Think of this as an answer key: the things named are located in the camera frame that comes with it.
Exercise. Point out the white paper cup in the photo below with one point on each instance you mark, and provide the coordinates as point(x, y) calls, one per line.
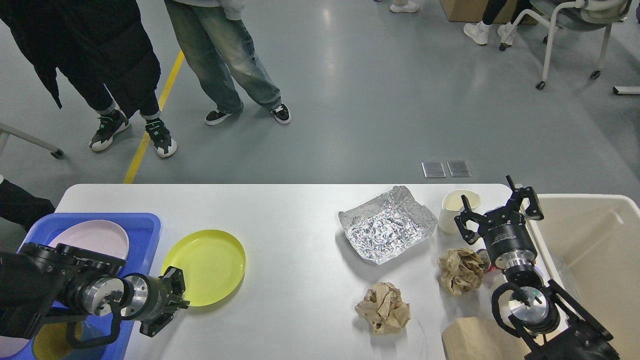
point(452, 206)

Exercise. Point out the floor socket plate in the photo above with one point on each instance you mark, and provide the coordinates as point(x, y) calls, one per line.
point(433, 170)
point(459, 169)

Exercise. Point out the crushed red can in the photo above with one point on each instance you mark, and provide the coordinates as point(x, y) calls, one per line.
point(487, 264)

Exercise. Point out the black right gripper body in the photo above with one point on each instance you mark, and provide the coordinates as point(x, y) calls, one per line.
point(507, 240)

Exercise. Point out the person in black clothes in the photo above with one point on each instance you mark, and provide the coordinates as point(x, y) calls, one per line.
point(103, 50)

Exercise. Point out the blue plastic tray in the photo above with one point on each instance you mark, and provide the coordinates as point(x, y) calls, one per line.
point(143, 230)

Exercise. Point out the pink cup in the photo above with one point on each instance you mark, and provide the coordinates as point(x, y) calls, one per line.
point(10, 346)

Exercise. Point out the crumpled brown paper ball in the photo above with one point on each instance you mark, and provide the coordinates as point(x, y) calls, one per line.
point(461, 271)
point(384, 309)

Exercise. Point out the cardboard box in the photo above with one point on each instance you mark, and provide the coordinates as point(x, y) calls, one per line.
point(471, 11)

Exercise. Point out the brown paper bag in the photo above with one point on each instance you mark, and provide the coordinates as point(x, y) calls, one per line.
point(479, 338)

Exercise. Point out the yellow plate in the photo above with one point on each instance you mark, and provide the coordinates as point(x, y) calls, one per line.
point(213, 263)

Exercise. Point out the white office chair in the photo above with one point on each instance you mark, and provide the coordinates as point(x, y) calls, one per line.
point(575, 15)

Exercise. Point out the beige plastic bin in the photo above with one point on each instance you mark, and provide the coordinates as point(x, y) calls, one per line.
point(589, 244)

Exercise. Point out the person in blue jeans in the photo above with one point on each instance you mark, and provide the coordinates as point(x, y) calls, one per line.
point(221, 52)

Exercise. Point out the grey mug yellow inside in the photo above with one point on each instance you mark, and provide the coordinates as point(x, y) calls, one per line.
point(51, 344)

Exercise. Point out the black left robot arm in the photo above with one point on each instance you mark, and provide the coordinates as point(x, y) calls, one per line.
point(43, 285)

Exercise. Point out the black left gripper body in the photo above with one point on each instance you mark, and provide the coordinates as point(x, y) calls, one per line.
point(149, 299)

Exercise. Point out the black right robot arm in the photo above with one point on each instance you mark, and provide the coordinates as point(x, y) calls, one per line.
point(546, 317)

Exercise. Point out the chair leg with caster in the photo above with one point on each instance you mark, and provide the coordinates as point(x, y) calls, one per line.
point(7, 131)

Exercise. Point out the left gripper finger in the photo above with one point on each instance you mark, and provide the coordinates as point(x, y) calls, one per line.
point(173, 283)
point(152, 324)

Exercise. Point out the crumpled aluminium foil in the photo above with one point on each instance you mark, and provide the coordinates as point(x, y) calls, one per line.
point(386, 226)

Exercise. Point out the pink plate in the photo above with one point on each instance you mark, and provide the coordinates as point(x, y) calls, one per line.
point(97, 235)

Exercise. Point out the white bar on floor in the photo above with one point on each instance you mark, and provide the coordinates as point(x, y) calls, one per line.
point(626, 90)

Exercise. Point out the seated person white sneakers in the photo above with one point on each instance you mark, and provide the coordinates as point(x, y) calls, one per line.
point(479, 32)

